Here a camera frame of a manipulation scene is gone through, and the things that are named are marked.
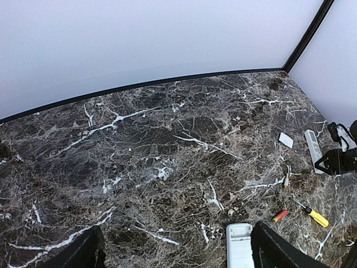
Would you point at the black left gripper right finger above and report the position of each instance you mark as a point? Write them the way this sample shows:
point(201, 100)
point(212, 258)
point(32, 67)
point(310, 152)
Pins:
point(269, 249)

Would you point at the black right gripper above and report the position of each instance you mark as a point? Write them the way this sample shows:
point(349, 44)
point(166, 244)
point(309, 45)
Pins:
point(337, 162)

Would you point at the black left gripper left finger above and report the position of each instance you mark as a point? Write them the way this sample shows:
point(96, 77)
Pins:
point(88, 250)

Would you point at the white air conditioner remote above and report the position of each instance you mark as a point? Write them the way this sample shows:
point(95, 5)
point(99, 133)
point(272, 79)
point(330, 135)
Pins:
point(314, 149)

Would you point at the white remote control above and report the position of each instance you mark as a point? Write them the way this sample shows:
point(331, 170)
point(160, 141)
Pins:
point(238, 245)

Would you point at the red AAA battery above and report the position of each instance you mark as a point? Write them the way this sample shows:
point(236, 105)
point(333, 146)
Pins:
point(279, 216)

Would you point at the gold AAA battery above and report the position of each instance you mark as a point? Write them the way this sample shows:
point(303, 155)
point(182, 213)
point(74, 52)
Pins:
point(286, 181)

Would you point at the white battery cover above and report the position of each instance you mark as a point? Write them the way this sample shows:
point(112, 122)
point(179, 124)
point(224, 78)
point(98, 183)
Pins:
point(286, 140)

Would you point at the yellow handled screwdriver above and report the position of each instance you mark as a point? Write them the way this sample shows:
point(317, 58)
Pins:
point(317, 217)

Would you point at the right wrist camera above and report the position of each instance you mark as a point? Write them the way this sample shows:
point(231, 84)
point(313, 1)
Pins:
point(340, 135)

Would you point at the black right frame post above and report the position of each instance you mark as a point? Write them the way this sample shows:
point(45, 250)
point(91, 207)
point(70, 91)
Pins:
point(308, 35)

